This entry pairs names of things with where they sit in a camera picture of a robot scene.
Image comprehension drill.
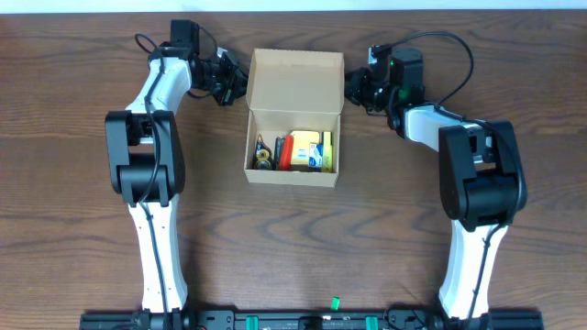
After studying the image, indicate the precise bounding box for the brown cardboard box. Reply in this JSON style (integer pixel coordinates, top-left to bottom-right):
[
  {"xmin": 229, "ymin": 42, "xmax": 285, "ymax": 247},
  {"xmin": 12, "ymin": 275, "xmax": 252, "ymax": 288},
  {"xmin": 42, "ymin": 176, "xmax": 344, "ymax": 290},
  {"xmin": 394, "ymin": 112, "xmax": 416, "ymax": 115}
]
[{"xmin": 243, "ymin": 49, "xmax": 344, "ymax": 188}]

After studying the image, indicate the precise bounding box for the yellow sticky note pad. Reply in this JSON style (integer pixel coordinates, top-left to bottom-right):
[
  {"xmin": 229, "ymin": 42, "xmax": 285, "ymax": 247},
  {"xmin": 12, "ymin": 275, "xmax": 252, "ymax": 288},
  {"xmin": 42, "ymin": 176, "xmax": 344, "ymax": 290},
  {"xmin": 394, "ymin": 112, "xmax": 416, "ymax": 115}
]
[{"xmin": 290, "ymin": 130, "xmax": 320, "ymax": 166}]

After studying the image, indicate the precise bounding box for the red black stapler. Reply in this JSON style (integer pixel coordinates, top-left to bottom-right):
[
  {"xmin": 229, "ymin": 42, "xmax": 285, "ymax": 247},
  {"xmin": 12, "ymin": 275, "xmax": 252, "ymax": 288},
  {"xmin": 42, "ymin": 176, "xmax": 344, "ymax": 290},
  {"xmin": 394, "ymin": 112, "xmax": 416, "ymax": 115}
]
[{"xmin": 274, "ymin": 135, "xmax": 294, "ymax": 171}]

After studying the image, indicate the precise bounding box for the blue white staples box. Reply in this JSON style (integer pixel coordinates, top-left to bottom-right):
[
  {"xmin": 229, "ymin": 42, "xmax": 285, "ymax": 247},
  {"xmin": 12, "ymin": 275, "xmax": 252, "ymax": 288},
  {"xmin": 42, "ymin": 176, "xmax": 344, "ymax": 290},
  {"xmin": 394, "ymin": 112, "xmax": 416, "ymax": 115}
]
[{"xmin": 308, "ymin": 143, "xmax": 323, "ymax": 171}]

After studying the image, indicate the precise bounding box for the yellow highlighter pen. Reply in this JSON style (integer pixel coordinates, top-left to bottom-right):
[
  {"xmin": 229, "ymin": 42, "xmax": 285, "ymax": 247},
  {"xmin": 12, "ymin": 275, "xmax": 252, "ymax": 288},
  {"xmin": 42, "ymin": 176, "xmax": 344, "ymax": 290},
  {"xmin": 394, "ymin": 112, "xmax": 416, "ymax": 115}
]
[{"xmin": 321, "ymin": 131, "xmax": 333, "ymax": 173}]

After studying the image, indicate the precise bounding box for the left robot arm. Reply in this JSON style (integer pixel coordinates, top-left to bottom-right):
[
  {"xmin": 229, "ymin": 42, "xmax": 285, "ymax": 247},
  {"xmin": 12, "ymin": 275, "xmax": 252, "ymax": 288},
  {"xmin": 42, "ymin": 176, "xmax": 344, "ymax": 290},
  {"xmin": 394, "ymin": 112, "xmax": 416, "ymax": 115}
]
[{"xmin": 105, "ymin": 49, "xmax": 248, "ymax": 314}]

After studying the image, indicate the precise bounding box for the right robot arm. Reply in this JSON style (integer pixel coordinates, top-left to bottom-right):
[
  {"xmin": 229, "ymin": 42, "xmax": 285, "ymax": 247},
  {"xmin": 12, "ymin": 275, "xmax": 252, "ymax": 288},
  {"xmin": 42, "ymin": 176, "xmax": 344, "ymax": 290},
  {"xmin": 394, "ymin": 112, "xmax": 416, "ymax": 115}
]
[{"xmin": 345, "ymin": 67, "xmax": 527, "ymax": 323}]

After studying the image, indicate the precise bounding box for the small green clip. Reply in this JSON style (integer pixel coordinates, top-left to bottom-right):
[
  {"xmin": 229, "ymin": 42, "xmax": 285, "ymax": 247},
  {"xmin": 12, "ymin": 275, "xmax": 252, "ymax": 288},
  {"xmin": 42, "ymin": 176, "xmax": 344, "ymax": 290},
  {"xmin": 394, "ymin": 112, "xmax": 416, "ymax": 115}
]
[{"xmin": 330, "ymin": 296, "xmax": 340, "ymax": 311}]

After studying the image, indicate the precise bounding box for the right black cable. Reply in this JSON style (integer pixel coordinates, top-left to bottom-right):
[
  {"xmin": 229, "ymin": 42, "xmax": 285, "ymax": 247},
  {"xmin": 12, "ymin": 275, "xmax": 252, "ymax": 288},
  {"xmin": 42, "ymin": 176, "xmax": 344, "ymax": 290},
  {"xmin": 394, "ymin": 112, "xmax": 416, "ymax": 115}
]
[{"xmin": 370, "ymin": 30, "xmax": 525, "ymax": 330}]

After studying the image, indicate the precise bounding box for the black cable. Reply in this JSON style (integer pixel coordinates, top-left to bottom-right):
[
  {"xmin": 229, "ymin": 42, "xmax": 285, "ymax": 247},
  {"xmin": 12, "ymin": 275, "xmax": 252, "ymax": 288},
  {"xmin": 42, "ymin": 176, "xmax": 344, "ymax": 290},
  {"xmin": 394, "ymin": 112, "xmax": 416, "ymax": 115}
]
[
  {"xmin": 370, "ymin": 30, "xmax": 525, "ymax": 330},
  {"xmin": 133, "ymin": 25, "xmax": 219, "ymax": 330}
]

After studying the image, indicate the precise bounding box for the left black cable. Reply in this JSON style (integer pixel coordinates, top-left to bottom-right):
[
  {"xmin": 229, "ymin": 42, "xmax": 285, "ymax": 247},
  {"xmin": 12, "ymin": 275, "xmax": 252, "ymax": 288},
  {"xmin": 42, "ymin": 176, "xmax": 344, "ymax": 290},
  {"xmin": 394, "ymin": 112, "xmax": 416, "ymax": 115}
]
[{"xmin": 133, "ymin": 25, "xmax": 219, "ymax": 330}]

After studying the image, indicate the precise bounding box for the black aluminium mounting rail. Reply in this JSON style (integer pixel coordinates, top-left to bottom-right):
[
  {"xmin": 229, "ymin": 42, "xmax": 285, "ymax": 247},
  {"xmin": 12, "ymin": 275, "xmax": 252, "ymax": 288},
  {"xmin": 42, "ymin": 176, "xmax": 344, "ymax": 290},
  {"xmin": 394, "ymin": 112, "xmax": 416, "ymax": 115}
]
[{"xmin": 79, "ymin": 309, "xmax": 545, "ymax": 330}]

